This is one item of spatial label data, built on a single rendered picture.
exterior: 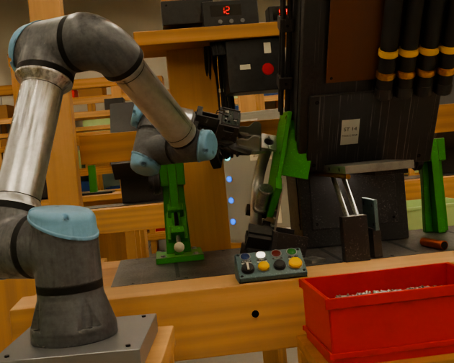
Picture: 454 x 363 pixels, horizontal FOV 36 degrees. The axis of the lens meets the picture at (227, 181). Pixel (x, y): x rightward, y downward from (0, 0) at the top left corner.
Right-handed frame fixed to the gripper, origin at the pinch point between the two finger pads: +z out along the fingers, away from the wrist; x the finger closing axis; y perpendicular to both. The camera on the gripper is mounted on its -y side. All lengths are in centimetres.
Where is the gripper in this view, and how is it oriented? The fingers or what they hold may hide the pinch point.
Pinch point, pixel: (265, 146)
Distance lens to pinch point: 181.9
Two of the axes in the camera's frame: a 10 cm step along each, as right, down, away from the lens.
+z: 9.7, 2.0, 1.2
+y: 2.3, -6.7, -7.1
